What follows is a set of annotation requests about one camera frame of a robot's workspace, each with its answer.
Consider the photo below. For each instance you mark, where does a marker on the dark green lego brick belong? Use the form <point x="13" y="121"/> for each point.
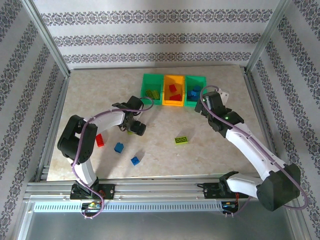
<point x="149" y="93"/>

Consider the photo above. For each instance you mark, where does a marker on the blue lego brick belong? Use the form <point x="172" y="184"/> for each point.
<point x="192" y="95"/>
<point x="197" y="88"/>
<point x="119" y="148"/>
<point x="135" y="160"/>

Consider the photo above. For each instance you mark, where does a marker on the long red lego brick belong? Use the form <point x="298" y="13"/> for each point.
<point x="175" y="97"/>

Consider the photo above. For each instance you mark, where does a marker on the long lime green lego brick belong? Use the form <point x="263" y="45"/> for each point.
<point x="181" y="140"/>

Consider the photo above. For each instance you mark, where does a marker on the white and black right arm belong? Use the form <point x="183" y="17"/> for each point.
<point x="252" y="155"/>

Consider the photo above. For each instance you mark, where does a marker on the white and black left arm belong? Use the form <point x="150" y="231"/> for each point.
<point x="112" y="122"/>

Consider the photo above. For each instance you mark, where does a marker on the green plastic bin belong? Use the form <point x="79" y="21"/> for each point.
<point x="147" y="81"/>
<point x="191" y="81"/>

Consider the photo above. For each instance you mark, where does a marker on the yellow plastic bin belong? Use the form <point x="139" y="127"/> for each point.
<point x="178" y="81"/>

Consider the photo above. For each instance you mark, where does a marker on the small circuit board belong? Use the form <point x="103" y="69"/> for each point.
<point x="93" y="205"/>
<point x="228" y="205"/>

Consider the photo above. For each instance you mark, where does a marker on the grey metal base panel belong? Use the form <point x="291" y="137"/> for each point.
<point x="150" y="227"/>

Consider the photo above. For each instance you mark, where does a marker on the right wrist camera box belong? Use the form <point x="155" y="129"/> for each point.
<point x="223" y="95"/>

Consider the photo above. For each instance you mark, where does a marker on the thin aluminium wall rail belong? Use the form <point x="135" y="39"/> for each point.
<point x="150" y="67"/>

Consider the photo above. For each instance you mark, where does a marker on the aluminium side rail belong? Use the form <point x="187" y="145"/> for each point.
<point x="260" y="112"/>
<point x="53" y="125"/>

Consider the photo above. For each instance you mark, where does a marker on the aluminium frame post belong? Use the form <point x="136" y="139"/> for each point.
<point x="266" y="37"/>
<point x="48" y="42"/>

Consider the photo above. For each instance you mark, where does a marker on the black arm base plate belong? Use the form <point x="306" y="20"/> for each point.
<point x="110" y="191"/>
<point x="206" y="190"/>

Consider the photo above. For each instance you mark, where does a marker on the aluminium mounting rail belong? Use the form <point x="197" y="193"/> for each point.
<point x="155" y="187"/>

